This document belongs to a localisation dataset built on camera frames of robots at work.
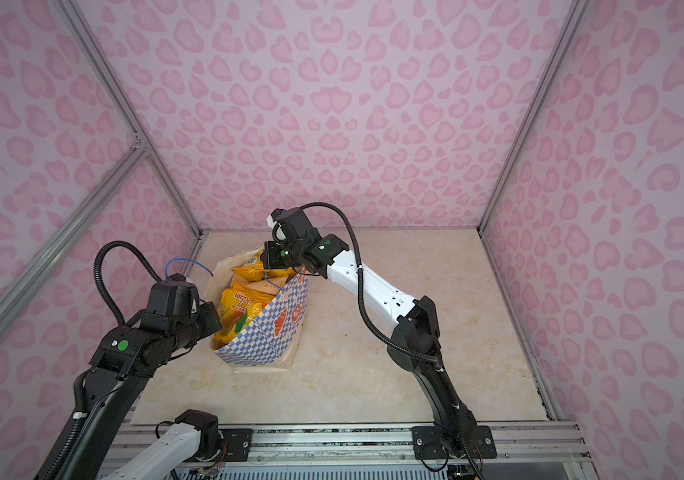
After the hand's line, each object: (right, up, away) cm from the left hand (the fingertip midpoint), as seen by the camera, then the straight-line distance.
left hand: (216, 310), depth 70 cm
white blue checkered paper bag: (+12, -8, +3) cm, 15 cm away
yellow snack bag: (+7, +8, +8) cm, 14 cm away
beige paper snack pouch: (+11, +5, +8) cm, 14 cm away
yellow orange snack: (+4, +1, +3) cm, 5 cm away
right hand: (+8, +13, +6) cm, 17 cm away
